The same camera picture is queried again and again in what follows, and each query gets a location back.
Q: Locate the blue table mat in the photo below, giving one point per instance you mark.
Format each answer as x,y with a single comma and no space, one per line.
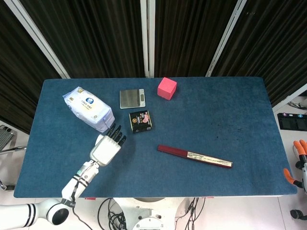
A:
168,143

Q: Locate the white tissue pack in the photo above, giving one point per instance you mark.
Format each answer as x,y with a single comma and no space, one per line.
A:
89,109

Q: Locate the white partition frame post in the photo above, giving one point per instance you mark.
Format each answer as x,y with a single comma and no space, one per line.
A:
147,38
225,38
36,36
291,100

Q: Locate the dark red folding fan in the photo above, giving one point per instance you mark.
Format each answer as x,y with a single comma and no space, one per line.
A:
194,156

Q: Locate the small black snack packet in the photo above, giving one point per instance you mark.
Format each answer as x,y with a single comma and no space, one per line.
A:
141,121

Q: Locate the black device with buttons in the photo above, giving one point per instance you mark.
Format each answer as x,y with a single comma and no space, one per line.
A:
292,121

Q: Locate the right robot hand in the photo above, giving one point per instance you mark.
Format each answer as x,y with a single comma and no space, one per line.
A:
300,165

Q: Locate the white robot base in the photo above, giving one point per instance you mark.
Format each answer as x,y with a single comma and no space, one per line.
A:
146,213

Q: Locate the pink cube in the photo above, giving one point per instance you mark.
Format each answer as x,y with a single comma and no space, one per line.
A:
166,88

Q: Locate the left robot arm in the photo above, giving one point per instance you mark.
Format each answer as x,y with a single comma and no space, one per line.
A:
48,201

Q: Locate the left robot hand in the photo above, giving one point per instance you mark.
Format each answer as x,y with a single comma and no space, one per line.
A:
106,148

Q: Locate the silver digital scale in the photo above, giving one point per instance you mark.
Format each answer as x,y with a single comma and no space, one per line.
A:
132,98

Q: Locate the red tape strip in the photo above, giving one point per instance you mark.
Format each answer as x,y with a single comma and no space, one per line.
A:
90,198

